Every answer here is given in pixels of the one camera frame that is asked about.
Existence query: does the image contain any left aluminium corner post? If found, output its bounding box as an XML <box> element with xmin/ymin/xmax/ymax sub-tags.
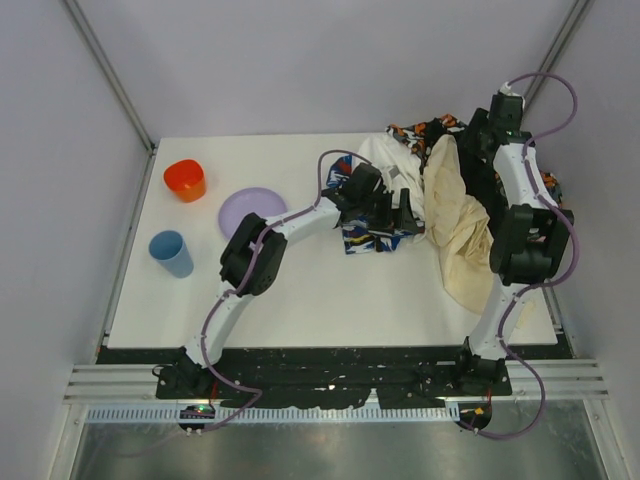
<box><xmin>60</xmin><ymin>0</ymin><xmax>156</xmax><ymax>155</ymax></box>

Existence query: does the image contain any lilac plastic plate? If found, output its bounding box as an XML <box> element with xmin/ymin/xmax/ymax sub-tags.
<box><xmin>218</xmin><ymin>187</ymin><xmax>288</xmax><ymax>240</ymax></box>

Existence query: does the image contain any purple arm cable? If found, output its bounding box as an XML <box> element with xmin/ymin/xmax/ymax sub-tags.
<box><xmin>457</xmin><ymin>73</ymin><xmax>581</xmax><ymax>441</ymax></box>
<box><xmin>124</xmin><ymin>149</ymin><xmax>374</xmax><ymax>457</ymax></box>

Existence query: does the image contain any aluminium front rail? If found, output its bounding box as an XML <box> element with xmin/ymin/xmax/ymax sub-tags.
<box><xmin>63</xmin><ymin>360</ymin><xmax>609</xmax><ymax>408</ymax></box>

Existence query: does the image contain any blue white patterned cloth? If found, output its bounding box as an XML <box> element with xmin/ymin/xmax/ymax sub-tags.
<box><xmin>322</xmin><ymin>155</ymin><xmax>425</xmax><ymax>255</ymax></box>

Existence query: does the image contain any white slotted cable duct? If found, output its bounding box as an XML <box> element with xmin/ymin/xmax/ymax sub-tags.
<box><xmin>86</xmin><ymin>402</ymin><xmax>459</xmax><ymax>424</ymax></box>

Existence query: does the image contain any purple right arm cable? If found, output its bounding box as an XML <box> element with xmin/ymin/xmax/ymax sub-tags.
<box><xmin>457</xmin><ymin>73</ymin><xmax>581</xmax><ymax>441</ymax></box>

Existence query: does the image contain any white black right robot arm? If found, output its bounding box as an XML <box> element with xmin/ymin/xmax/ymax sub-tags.
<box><xmin>454</xmin><ymin>97</ymin><xmax>574</xmax><ymax>395</ymax></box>

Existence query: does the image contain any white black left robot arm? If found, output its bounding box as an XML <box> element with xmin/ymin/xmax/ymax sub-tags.
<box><xmin>155</xmin><ymin>150</ymin><xmax>424</xmax><ymax>398</ymax></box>

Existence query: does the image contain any blue plastic cup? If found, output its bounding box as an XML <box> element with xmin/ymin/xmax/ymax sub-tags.
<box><xmin>148</xmin><ymin>230</ymin><xmax>194</xmax><ymax>279</ymax></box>

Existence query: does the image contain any orange plastic cup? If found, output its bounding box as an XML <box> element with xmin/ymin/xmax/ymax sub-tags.
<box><xmin>163</xmin><ymin>159</ymin><xmax>207</xmax><ymax>203</ymax></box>

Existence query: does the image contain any cream yellow cloth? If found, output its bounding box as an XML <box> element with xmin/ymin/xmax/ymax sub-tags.
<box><xmin>423</xmin><ymin>135</ymin><xmax>494</xmax><ymax>315</ymax></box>

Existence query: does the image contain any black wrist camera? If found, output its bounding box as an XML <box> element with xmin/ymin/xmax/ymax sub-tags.
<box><xmin>488</xmin><ymin>93</ymin><xmax>525</xmax><ymax>131</ymax></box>

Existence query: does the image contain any right aluminium corner post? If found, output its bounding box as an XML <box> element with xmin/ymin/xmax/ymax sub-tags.
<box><xmin>524</xmin><ymin>0</ymin><xmax>594</xmax><ymax>114</ymax></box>

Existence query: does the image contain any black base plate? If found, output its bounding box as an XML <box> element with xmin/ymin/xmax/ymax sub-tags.
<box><xmin>94</xmin><ymin>344</ymin><xmax>574</xmax><ymax>409</ymax></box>

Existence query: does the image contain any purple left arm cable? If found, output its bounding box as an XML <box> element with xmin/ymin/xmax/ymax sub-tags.
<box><xmin>124</xmin><ymin>149</ymin><xmax>374</xmax><ymax>457</ymax></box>

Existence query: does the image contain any aluminium corner post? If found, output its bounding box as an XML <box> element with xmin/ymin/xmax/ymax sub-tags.
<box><xmin>524</xmin><ymin>0</ymin><xmax>594</xmax><ymax>114</ymax></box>
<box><xmin>60</xmin><ymin>0</ymin><xmax>156</xmax><ymax>155</ymax></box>

